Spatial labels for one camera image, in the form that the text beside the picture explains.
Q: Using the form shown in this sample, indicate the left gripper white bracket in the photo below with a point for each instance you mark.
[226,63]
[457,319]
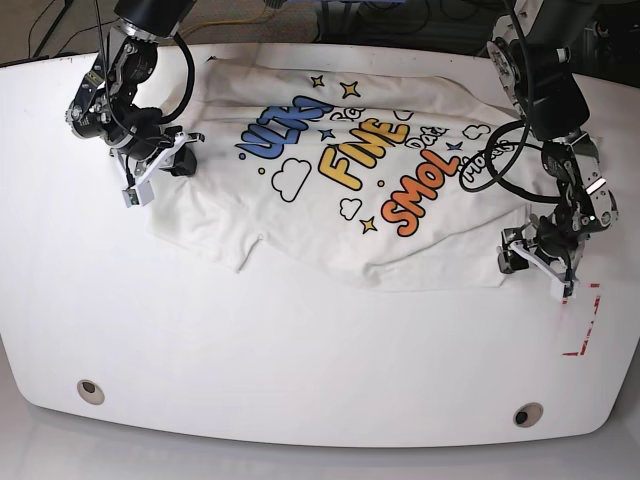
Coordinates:
[517,253]

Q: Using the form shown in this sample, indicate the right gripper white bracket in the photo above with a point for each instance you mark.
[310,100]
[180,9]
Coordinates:
[178,160]

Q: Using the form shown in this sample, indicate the white printed t-shirt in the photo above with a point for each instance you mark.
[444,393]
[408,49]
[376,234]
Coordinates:
[377,181]

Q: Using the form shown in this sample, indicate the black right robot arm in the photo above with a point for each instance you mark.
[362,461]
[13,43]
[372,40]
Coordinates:
[142,140]

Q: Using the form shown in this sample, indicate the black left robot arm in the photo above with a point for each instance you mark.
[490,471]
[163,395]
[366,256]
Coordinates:
[538,81]

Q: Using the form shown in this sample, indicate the red tape rectangle marking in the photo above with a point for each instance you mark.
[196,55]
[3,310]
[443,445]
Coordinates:
[577,319]

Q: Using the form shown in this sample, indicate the right table grommet hole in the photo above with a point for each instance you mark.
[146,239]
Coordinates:
[528,415]

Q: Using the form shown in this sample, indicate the table grommet hole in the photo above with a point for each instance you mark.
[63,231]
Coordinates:
[528,415]
[90,392]

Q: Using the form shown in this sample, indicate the left table grommet hole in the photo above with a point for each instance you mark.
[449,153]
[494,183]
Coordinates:
[90,392]

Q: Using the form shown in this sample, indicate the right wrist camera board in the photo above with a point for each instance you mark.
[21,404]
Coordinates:
[138,195]

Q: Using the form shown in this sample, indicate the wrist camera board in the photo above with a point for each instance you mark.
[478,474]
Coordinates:
[138,195]
[562,290]

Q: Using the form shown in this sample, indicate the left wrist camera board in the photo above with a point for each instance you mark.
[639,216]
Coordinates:
[562,290]

